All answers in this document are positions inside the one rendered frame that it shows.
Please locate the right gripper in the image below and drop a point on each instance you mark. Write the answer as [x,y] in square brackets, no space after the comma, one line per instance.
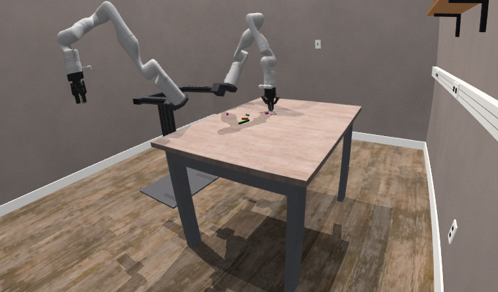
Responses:
[77,86]

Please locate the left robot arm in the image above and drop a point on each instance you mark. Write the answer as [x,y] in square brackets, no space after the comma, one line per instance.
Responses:
[254,22]

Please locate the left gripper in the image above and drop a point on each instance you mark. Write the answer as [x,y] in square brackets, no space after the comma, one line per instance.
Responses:
[270,94]

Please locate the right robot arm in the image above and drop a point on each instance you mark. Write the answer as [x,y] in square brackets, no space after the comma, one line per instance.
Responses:
[105,12]

